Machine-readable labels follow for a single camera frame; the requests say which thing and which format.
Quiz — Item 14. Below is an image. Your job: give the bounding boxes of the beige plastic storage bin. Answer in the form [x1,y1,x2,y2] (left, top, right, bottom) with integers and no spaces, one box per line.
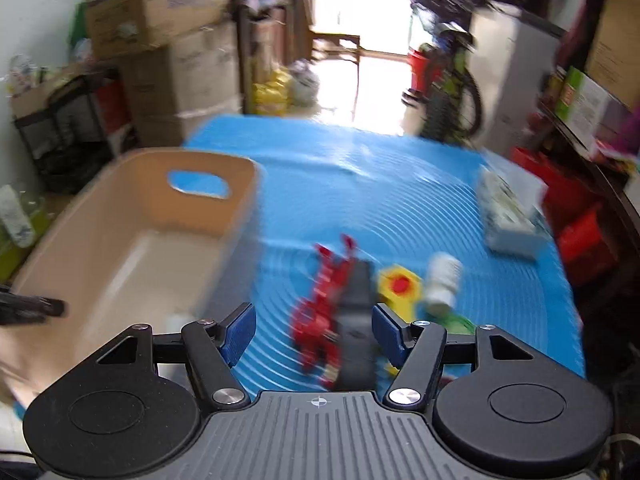
[1,148,260,405]

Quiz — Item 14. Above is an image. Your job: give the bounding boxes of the green ointment tin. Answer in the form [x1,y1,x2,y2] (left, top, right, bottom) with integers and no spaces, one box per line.
[427,312,475,335]

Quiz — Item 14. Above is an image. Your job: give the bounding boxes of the yellow toy launcher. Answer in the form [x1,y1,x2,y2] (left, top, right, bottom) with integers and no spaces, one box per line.
[375,263,426,376]

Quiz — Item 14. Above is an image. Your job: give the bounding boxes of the black remote control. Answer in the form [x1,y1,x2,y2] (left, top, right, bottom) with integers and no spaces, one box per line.
[333,259,378,391]

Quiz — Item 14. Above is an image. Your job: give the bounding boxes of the white pill bottle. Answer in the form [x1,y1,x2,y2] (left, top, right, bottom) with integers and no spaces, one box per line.
[423,252,463,318]

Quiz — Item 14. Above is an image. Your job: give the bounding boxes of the red hero figure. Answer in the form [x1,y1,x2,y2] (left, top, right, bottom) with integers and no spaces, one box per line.
[291,234,356,390]

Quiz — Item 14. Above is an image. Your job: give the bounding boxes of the blue silicone mat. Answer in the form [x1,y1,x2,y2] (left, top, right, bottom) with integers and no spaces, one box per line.
[186,115,585,394]

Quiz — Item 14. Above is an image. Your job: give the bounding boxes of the white tissue box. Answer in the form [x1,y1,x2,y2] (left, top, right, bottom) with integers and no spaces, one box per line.
[475,150,551,260]

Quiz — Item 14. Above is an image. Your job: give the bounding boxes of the black metal shelf rack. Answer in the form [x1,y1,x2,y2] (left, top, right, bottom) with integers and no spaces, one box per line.
[9,65,132,194]

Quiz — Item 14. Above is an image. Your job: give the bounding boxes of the yellow oil jug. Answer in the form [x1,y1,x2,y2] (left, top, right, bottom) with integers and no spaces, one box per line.
[253,67,292,117]

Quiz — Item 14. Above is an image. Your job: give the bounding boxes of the lower wrapped cardboard box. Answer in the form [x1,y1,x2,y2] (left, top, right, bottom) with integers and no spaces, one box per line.
[118,20,242,148]

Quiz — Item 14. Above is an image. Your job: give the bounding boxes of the red plastic bucket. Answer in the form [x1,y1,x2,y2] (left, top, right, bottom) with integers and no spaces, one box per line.
[408,49,442,93]

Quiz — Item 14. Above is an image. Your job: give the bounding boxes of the green white product box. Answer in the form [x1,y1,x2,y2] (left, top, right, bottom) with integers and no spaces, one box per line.
[555,67,610,138]

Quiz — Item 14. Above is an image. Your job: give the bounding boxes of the white cabinet appliance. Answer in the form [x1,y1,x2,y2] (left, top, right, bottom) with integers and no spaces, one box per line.
[469,2,564,156]

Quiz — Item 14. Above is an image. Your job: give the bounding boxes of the wooden chair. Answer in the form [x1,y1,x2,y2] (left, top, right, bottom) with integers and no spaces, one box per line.
[310,30,362,114]

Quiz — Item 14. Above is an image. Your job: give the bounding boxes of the upper cardboard box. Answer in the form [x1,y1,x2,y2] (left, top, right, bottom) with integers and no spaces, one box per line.
[85,0,230,60]

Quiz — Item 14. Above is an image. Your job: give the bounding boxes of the children's bicycle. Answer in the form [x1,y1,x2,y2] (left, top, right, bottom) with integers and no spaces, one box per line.
[404,0,488,148]

